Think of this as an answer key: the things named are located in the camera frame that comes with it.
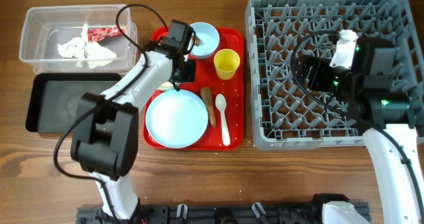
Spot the brown food chunk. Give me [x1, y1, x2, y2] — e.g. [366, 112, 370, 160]
[194, 36, 200, 46]

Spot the light blue bowl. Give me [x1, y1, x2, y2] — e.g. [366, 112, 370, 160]
[190, 22, 220, 59]

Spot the yellow plastic cup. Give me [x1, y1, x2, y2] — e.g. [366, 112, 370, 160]
[213, 48, 240, 80]

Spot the green bowl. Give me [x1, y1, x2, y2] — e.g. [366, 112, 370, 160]
[158, 82, 174, 91]

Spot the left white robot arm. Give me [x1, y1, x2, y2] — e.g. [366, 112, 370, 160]
[70, 20, 196, 223]

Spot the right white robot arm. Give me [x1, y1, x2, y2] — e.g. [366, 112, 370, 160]
[290, 30, 423, 223]

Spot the grey dishwasher rack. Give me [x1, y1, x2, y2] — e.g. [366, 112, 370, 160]
[245, 0, 423, 150]

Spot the black waste tray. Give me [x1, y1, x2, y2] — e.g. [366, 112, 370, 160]
[25, 73, 121, 134]

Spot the brown carrot piece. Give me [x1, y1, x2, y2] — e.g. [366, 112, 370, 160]
[200, 86, 217, 127]

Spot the white plastic spoon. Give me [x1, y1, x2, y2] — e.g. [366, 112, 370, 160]
[215, 93, 231, 146]

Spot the light blue plate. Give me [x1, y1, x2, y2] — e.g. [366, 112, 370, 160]
[145, 89, 209, 148]

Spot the red patterned wrapper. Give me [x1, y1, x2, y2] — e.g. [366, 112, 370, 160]
[87, 26, 127, 42]

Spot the crumpled white tissue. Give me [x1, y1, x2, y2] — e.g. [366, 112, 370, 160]
[57, 24, 117, 69]

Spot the clear plastic bin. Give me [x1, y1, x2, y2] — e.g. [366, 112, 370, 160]
[19, 4, 137, 74]

